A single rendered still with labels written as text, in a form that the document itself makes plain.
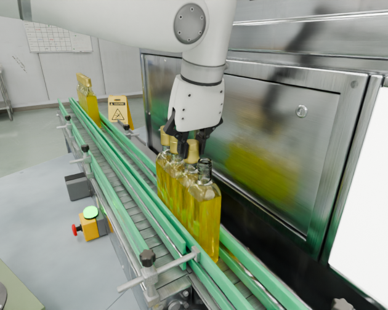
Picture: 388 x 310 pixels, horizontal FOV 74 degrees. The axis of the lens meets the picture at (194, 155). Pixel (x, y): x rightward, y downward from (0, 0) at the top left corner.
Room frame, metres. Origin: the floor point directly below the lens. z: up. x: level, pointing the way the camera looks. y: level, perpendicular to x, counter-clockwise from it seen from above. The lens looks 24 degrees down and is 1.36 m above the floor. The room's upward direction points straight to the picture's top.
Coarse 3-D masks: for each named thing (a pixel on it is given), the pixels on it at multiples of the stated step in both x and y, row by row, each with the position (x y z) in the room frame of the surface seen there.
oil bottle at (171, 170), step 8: (168, 168) 0.54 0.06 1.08; (176, 168) 0.53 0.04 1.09; (184, 168) 0.54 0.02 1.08; (168, 176) 0.54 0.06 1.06; (176, 176) 0.52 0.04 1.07; (168, 184) 0.54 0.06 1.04; (168, 192) 0.54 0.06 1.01; (168, 200) 0.54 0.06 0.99; (176, 200) 0.52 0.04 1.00; (168, 208) 0.54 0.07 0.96; (176, 208) 0.52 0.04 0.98; (176, 216) 0.52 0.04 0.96
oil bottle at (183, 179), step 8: (184, 176) 0.49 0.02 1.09; (192, 176) 0.49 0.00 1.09; (176, 184) 0.51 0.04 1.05; (184, 184) 0.48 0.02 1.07; (176, 192) 0.51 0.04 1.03; (184, 192) 0.48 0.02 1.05; (184, 200) 0.48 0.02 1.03; (184, 208) 0.48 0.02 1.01; (184, 216) 0.48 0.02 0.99; (184, 224) 0.48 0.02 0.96
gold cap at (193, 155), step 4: (188, 140) 0.51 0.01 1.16; (192, 140) 0.51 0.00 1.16; (196, 140) 0.51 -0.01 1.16; (188, 144) 0.49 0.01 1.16; (192, 144) 0.49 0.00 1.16; (196, 144) 0.49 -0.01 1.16; (188, 148) 0.49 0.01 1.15; (192, 148) 0.49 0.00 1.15; (196, 148) 0.49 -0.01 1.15; (188, 152) 0.49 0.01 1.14; (192, 152) 0.49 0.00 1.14; (196, 152) 0.49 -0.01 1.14; (188, 156) 0.49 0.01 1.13; (192, 156) 0.49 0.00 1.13; (196, 156) 0.49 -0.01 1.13; (184, 160) 0.50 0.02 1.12; (188, 160) 0.49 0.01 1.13; (192, 160) 0.49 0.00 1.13; (196, 160) 0.49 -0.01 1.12
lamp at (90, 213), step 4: (88, 208) 0.69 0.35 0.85; (92, 208) 0.69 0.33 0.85; (96, 208) 0.70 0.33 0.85; (84, 212) 0.68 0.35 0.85; (88, 212) 0.67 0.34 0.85; (92, 212) 0.68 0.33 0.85; (96, 212) 0.69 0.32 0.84; (84, 216) 0.67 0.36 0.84; (88, 216) 0.67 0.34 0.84; (92, 216) 0.67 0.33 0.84; (96, 216) 0.68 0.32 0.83
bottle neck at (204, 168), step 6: (198, 162) 0.45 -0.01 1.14; (204, 162) 0.47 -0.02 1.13; (210, 162) 0.45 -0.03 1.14; (198, 168) 0.45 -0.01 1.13; (204, 168) 0.44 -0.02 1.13; (210, 168) 0.45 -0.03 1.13; (198, 174) 0.45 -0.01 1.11; (204, 174) 0.44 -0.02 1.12; (210, 174) 0.45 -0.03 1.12; (198, 180) 0.45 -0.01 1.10; (204, 180) 0.44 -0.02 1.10; (210, 180) 0.45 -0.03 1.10
